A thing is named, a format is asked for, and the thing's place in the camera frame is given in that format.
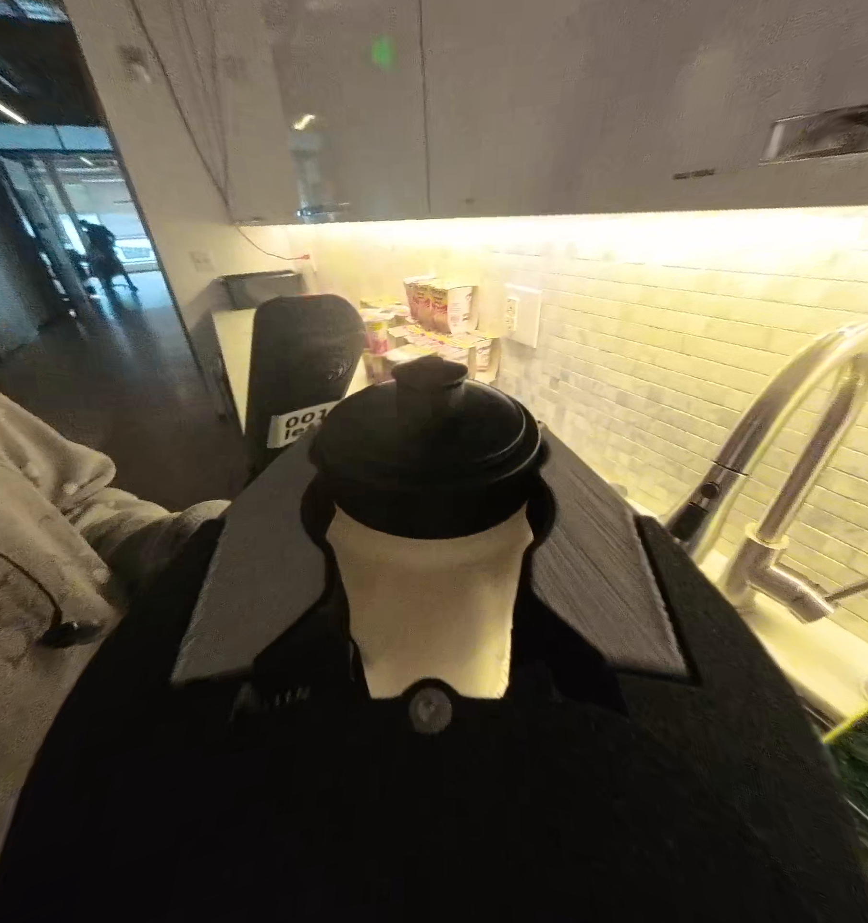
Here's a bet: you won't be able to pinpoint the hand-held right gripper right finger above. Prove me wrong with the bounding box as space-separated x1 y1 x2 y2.
526 424 700 680

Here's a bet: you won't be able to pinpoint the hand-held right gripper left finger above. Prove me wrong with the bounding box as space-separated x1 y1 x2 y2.
169 433 346 686

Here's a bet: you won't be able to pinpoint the black bottle cap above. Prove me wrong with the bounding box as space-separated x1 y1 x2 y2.
309 357 549 541

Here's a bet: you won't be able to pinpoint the black box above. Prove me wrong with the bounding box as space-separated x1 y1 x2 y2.
221 270 304 312

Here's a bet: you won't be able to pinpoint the stack of noodle cup packs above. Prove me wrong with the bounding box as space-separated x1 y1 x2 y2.
360 274 501 385

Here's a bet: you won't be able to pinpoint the chrome kitchen faucet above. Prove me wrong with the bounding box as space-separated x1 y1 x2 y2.
663 322 868 625

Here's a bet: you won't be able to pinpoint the person's grey hoodie torso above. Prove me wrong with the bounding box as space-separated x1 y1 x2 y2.
0 534 136 902

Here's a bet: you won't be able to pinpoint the under-cabinet light strip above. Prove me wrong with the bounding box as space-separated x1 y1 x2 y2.
290 204 868 269

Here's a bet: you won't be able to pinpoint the yellow green scrub sponge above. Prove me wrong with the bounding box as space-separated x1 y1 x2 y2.
822 691 868 861

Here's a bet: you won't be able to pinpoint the grey upper cabinets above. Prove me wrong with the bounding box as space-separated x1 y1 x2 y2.
66 0 868 226

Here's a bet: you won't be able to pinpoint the red cable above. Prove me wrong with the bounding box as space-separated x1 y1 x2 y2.
235 222 319 267

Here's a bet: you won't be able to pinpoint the hoodie drawstring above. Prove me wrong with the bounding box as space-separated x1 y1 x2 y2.
0 536 105 648

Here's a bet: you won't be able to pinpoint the white wall outlet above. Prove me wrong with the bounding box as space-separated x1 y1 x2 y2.
504 283 544 349

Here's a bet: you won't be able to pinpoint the cabinet handle recess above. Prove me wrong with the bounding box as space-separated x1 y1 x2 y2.
760 100 868 164

